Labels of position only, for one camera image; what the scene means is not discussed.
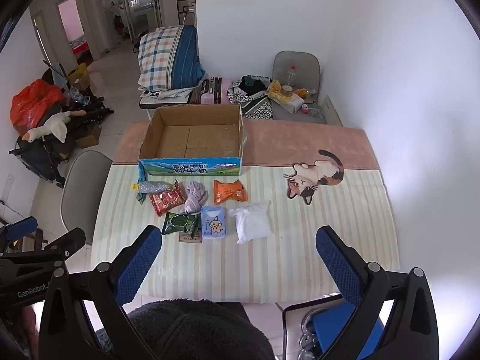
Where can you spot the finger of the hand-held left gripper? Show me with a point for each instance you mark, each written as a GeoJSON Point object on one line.
{"type": "Point", "coordinates": [69, 242]}
{"type": "Point", "coordinates": [20, 228]}

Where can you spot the blue snack packet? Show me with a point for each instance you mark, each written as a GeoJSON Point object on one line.
{"type": "Point", "coordinates": [141, 174]}

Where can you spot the white printed cloth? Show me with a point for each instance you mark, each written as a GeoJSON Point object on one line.
{"type": "Point", "coordinates": [168, 93]}

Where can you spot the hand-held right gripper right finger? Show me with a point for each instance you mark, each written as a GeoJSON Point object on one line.
{"type": "Point", "coordinates": [337, 266]}

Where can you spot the clear yellow-topped packet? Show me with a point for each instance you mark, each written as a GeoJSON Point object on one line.
{"type": "Point", "coordinates": [155, 186]}

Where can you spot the cat print on tablecloth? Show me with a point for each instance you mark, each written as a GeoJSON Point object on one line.
{"type": "Point", "coordinates": [318, 174]}

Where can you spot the small brown cardboard box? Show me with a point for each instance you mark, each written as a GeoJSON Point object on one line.
{"type": "Point", "coordinates": [89, 137]}

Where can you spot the purple sock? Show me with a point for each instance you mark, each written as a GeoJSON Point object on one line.
{"type": "Point", "coordinates": [195, 195]}

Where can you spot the orange plastic bag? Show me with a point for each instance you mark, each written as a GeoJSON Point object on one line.
{"type": "Point", "coordinates": [32, 103]}

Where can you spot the black cart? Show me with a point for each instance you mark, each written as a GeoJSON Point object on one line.
{"type": "Point", "coordinates": [37, 157]}

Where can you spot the plaid quilt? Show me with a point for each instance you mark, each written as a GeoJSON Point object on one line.
{"type": "Point", "coordinates": [155, 56]}

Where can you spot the white flat panel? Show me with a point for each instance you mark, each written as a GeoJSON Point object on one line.
{"type": "Point", "coordinates": [333, 112]}

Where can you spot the orange packet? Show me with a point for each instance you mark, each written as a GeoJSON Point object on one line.
{"type": "Point", "coordinates": [229, 193]}

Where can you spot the white plastic bag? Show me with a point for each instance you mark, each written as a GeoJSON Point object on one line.
{"type": "Point", "coordinates": [251, 223]}

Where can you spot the grey shell chair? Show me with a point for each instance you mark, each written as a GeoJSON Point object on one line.
{"type": "Point", "coordinates": [80, 191]}

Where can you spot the striped table mat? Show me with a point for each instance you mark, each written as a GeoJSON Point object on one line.
{"type": "Point", "coordinates": [262, 270]}

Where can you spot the white goose plush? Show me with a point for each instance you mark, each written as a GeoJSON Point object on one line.
{"type": "Point", "coordinates": [54, 125]}

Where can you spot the grey padded chair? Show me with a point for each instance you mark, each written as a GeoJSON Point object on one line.
{"type": "Point", "coordinates": [296, 60]}

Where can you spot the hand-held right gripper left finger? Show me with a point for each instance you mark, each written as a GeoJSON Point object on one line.
{"type": "Point", "coordinates": [138, 266]}

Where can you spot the blue tissue pack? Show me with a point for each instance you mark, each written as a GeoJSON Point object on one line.
{"type": "Point", "coordinates": [213, 225]}

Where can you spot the green packet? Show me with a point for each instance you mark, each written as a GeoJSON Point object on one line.
{"type": "Point", "coordinates": [179, 223]}

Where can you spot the person's dark fleece clothing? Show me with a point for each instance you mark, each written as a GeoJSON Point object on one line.
{"type": "Point", "coordinates": [195, 333]}

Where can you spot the yellow cardboard box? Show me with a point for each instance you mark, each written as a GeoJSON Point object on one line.
{"type": "Point", "coordinates": [78, 77]}

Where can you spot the black white patterned bag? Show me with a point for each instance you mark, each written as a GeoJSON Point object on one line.
{"type": "Point", "coordinates": [255, 101]}

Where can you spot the white wrapped pack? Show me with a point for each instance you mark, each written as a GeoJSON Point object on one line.
{"type": "Point", "coordinates": [291, 102]}

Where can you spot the clear plastic bottle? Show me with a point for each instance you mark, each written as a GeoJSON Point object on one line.
{"type": "Point", "coordinates": [291, 77]}

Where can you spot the blue plastic box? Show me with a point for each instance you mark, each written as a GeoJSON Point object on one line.
{"type": "Point", "coordinates": [337, 326]}

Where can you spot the red wet wipe packet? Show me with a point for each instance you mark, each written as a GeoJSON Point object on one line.
{"type": "Point", "coordinates": [167, 199]}

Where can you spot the pink suitcase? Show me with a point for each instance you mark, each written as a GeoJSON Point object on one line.
{"type": "Point", "coordinates": [215, 92]}

